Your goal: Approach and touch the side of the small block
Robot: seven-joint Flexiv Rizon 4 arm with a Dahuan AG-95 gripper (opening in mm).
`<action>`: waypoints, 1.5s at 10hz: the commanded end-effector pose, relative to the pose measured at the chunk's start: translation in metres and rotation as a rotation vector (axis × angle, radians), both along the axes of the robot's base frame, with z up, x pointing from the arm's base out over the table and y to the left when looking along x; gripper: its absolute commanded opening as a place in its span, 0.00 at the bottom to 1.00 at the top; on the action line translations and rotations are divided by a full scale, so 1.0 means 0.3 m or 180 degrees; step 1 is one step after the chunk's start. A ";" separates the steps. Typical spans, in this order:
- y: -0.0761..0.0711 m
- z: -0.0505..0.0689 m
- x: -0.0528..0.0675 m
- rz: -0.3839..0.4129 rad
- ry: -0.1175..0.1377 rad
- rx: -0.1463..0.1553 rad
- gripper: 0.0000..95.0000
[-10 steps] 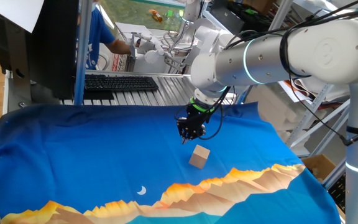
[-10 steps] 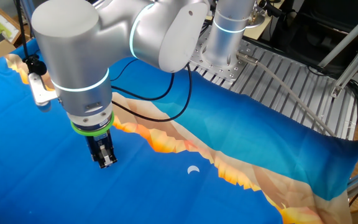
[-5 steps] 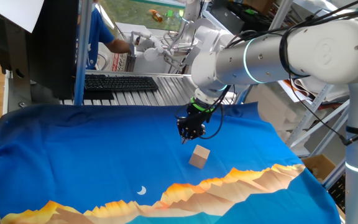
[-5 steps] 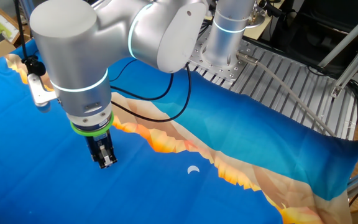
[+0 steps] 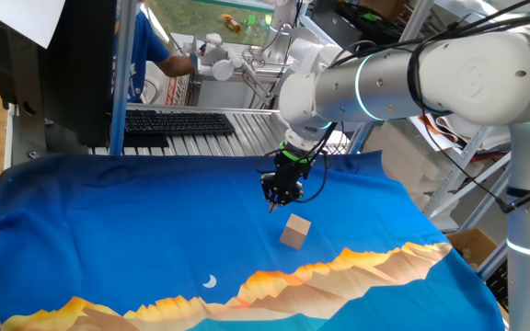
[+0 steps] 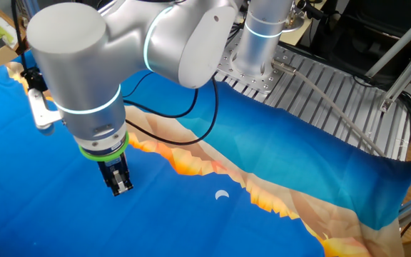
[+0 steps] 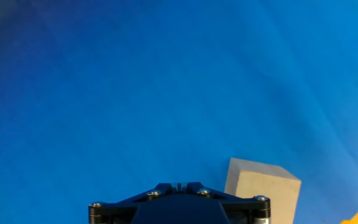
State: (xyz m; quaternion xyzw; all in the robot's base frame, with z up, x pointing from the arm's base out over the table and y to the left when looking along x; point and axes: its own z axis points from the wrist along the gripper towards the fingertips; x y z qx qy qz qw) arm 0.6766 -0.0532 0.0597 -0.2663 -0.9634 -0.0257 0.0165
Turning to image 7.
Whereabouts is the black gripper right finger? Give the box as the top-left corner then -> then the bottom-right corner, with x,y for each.
178,182 -> 272,224

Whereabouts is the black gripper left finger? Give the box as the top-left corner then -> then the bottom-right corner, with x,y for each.
88,182 -> 180,224

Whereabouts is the small wooden block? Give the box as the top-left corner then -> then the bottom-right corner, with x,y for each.
224,157 -> 302,224

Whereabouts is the blue mountain print cloth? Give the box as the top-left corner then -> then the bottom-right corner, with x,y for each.
0,0 -> 358,224

